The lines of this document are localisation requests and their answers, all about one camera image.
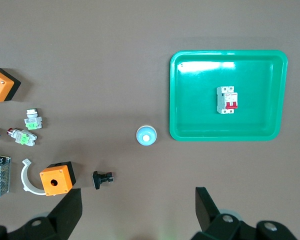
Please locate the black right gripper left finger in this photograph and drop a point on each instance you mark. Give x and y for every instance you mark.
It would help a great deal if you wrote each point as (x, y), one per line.
(52, 225)

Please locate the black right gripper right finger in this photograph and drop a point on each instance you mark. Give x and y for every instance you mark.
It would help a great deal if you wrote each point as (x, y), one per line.
(222, 227)

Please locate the white red circuit breaker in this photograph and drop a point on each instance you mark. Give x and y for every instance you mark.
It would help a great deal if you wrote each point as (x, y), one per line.
(226, 100)

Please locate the orange button box black base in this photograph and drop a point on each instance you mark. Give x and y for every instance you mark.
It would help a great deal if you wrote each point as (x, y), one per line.
(2, 86)
(62, 175)

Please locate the small white curved clamp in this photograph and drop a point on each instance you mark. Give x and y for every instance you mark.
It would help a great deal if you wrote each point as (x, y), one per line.
(25, 178)

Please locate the green plastic tray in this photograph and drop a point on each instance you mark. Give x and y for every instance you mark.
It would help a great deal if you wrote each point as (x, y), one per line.
(200, 112)

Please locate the blue white dome button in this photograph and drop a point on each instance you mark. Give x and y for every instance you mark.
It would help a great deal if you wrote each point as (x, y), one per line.
(146, 136)

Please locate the brown table mat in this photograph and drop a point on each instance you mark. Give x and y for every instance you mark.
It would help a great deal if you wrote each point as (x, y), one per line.
(115, 75)

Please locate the small black switch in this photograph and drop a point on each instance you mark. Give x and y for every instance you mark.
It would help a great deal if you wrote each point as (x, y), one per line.
(101, 178)

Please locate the red-headed pilot lamp switch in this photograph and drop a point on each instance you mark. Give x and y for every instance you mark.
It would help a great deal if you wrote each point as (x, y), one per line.
(23, 137)

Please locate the green-headed push button switch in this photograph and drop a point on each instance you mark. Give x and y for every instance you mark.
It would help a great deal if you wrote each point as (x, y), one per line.
(33, 122)

